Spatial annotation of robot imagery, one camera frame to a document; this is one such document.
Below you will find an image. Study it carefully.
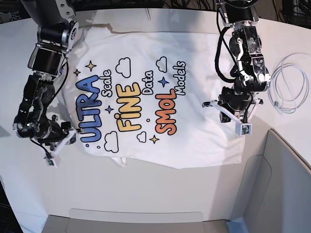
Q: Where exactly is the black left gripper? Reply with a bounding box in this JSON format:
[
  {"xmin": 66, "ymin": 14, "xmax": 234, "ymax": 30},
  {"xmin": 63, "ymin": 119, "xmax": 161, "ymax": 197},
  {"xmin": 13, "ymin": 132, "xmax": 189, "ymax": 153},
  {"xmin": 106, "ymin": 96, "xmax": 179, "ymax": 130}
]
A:
[{"xmin": 218, "ymin": 101, "xmax": 253, "ymax": 124}]

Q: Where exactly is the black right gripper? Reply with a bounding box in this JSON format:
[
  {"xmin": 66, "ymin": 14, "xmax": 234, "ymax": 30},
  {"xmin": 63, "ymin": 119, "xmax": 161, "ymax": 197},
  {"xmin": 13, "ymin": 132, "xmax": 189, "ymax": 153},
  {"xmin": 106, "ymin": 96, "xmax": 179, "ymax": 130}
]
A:
[{"xmin": 56, "ymin": 121, "xmax": 78, "ymax": 146}]

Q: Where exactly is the white printed t-shirt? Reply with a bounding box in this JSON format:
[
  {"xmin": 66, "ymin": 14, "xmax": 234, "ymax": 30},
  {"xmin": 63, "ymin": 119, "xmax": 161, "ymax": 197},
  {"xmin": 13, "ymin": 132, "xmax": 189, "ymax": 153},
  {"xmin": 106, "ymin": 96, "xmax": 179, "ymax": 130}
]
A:
[{"xmin": 62, "ymin": 26, "xmax": 245, "ymax": 169}]

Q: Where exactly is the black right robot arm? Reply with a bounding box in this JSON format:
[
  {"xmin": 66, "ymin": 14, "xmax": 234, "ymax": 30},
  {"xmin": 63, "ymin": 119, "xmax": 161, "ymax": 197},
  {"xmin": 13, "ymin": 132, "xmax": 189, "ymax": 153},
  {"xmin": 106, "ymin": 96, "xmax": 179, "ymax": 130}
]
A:
[{"xmin": 13, "ymin": 0, "xmax": 79, "ymax": 144}]

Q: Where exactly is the grey partition panel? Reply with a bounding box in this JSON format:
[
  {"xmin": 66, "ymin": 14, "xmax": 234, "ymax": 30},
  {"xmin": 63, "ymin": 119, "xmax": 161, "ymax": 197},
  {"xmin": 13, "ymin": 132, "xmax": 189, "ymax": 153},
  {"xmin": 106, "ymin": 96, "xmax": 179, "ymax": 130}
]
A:
[{"xmin": 227, "ymin": 130, "xmax": 311, "ymax": 233}]

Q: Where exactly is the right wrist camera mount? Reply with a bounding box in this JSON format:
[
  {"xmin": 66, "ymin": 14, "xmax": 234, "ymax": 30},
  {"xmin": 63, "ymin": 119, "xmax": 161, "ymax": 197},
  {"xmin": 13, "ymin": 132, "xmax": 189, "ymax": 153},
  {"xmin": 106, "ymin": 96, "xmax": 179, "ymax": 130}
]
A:
[{"xmin": 30, "ymin": 128, "xmax": 80, "ymax": 167}]

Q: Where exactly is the coiled white cable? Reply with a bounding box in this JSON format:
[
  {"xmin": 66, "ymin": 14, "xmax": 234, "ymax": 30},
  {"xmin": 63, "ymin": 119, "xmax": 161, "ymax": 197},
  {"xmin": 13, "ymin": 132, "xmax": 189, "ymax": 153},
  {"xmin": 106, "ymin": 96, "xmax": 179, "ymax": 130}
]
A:
[{"xmin": 267, "ymin": 53, "xmax": 310, "ymax": 114}]

